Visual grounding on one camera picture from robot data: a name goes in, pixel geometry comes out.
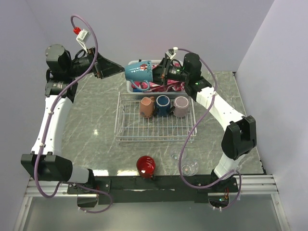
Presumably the dark blue mug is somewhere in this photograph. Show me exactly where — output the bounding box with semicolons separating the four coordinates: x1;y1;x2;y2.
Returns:
155;95;171;116

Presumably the mauve purple mug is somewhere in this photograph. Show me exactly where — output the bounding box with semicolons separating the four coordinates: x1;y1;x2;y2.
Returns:
169;96;189;118

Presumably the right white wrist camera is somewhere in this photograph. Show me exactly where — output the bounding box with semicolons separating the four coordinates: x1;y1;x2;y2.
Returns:
165;47;179;60

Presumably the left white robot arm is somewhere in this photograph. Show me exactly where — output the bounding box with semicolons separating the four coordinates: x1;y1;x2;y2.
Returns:
21;44;124;193

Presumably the clear glass cup far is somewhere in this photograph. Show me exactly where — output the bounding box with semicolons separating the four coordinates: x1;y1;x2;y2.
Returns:
170;147;187;163

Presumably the purple cable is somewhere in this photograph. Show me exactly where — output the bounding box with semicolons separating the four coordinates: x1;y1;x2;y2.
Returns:
34;15;114;214
177;48;243;210

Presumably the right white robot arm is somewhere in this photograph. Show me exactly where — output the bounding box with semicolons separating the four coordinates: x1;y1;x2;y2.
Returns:
152;51;257;192

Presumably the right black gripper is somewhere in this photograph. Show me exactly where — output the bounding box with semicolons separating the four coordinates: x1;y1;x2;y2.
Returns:
142;57;190;87

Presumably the white wire dish rack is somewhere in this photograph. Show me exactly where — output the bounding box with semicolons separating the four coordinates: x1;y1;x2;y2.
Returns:
114;93;196;142

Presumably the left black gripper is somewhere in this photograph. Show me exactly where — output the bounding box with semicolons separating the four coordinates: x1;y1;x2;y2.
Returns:
66;47;125;78

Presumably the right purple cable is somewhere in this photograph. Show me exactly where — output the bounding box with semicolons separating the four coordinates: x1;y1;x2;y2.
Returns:
177;48;243;210

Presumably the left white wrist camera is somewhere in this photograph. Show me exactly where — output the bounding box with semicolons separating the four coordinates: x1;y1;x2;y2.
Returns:
73;27;91;50

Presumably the clear glass cup near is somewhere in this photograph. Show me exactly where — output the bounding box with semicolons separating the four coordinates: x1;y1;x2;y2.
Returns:
181;160;199;176

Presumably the clear glass cup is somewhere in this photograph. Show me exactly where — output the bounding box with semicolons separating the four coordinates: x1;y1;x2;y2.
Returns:
181;160;199;176
170;147;187;163

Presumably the red mug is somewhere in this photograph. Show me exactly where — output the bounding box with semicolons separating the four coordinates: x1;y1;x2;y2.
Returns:
136;155;156;179

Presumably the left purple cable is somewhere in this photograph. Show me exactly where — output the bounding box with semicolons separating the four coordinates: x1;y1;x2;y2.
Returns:
34;15;114;214

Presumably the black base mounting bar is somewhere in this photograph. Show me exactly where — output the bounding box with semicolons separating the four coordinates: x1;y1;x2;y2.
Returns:
67;174;241;205

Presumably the white plastic basket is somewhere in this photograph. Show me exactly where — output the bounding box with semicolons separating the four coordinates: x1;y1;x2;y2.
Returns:
127;60;188;94

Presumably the salmon pink mug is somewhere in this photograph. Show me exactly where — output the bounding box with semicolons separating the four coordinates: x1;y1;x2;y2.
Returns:
140;96;155;118

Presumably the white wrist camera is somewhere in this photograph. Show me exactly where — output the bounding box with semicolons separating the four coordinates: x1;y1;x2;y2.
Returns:
73;27;91;50
165;47;179;60

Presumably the pink camouflage cloth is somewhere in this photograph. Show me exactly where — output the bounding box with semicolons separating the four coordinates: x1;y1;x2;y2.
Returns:
131;61;188;93

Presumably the light blue mug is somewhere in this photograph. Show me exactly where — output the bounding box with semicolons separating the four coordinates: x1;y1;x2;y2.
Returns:
124;60;153;91

